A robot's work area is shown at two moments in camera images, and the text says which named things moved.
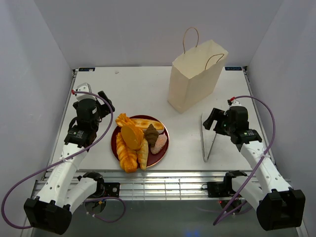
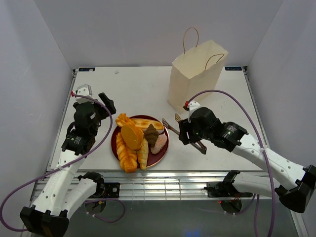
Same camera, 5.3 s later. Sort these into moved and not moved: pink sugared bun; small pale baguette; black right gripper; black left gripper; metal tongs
Moved: metal tongs; black right gripper
Not moved: pink sugared bun; black left gripper; small pale baguette
